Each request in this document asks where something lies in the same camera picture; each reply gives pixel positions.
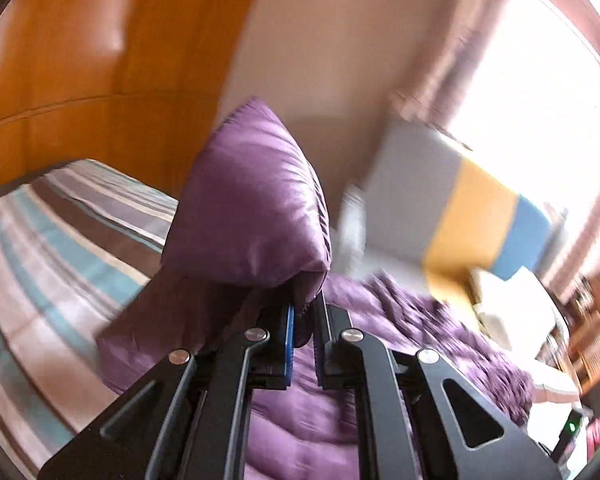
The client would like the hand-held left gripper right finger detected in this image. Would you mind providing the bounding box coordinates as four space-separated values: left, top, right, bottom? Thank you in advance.
312 292 563 480

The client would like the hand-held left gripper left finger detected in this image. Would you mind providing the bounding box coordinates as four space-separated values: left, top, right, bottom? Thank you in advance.
37 302 296 480

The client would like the purple down jacket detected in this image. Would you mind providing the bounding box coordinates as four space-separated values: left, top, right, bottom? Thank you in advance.
96 97 536 480

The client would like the rattan chair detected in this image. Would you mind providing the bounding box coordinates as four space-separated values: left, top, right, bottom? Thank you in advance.
565 275 600 391

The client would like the white pillow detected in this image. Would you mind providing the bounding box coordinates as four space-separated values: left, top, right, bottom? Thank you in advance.
470 265 568 356

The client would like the grey yellow blue armchair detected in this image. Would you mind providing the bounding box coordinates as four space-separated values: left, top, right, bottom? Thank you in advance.
337 120 568 311

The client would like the pink patterned curtain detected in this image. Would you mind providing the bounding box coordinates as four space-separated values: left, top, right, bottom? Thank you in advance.
390 0 531 126
540 110 600 301

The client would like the striped bed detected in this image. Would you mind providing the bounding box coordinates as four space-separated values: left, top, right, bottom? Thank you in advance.
0 159 181 461

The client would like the bright window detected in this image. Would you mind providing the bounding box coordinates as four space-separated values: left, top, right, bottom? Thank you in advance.
450 0 600 221

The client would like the wooden wardrobe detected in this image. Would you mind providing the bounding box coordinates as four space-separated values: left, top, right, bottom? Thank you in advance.
0 0 271 206

